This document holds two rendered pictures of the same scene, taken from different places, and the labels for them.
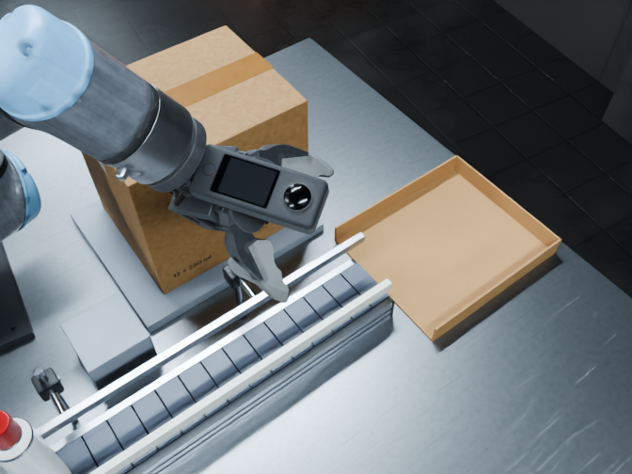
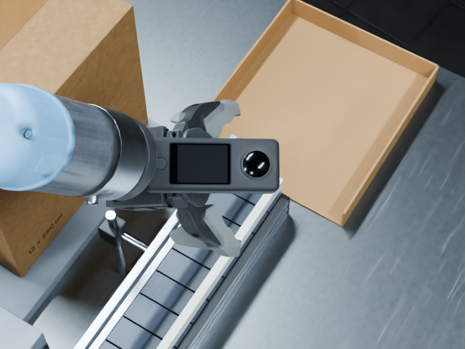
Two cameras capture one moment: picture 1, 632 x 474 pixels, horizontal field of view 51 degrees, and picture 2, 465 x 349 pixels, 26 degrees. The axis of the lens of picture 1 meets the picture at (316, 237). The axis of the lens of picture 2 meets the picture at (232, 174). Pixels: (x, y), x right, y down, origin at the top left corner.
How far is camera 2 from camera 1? 38 cm
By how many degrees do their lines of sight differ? 14
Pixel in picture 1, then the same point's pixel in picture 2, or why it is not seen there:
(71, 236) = not seen: outside the picture
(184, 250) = (37, 220)
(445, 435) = (391, 322)
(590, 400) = not seen: outside the picture
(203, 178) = (158, 174)
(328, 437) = not seen: outside the picture
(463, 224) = (325, 78)
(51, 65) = (48, 138)
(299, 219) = (265, 185)
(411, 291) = (298, 176)
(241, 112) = (64, 43)
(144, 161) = (117, 183)
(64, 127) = (57, 183)
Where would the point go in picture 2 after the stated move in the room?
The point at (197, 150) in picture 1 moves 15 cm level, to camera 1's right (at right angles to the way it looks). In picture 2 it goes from (151, 151) to (317, 97)
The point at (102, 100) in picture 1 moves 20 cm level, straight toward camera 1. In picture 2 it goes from (85, 147) to (277, 329)
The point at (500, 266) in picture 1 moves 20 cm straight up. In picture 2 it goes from (383, 116) to (403, 32)
